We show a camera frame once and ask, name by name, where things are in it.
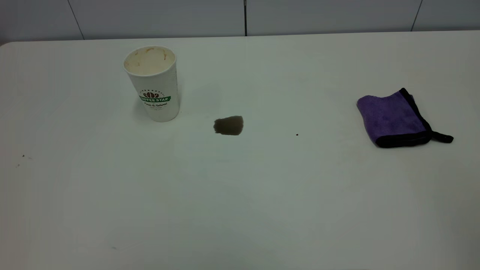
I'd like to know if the white paper coffee cup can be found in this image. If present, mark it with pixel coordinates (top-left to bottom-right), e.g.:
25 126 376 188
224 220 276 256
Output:
123 45 180 123

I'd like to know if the purple cloth with black trim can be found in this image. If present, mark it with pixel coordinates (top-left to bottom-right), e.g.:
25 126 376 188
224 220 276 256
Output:
356 88 454 148

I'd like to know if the brown coffee spill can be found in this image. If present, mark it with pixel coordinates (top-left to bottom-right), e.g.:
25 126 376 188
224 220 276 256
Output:
213 115 244 136

